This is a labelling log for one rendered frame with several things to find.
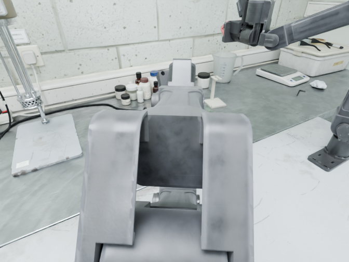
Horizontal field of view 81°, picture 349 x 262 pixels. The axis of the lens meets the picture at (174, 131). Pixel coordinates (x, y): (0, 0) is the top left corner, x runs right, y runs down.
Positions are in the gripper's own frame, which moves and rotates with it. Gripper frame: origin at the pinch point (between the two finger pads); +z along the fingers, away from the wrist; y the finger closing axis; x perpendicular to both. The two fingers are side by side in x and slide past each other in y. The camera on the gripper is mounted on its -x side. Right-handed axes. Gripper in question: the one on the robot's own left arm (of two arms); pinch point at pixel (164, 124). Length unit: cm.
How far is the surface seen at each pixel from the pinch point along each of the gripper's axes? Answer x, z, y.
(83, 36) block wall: -48, 34, 22
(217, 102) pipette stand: -9.6, 30.7, -33.2
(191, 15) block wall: -60, 40, -33
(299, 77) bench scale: -19, 38, -92
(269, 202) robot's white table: 25.4, -9.7, -21.2
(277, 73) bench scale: -24, 42, -80
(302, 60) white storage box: -31, 44, -104
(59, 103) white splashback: -23, 46, 38
